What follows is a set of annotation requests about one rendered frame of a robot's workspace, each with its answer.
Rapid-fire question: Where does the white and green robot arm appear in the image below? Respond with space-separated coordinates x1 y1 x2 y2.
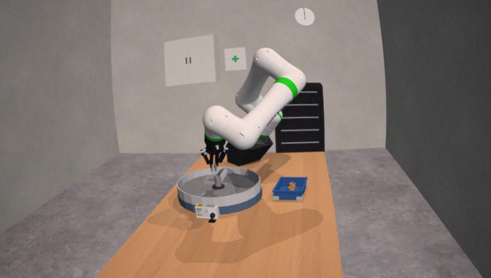
203 48 306 150

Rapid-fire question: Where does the blue crate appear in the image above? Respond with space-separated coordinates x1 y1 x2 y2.
272 177 307 200

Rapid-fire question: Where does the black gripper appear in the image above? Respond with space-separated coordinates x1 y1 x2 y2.
200 145 229 172

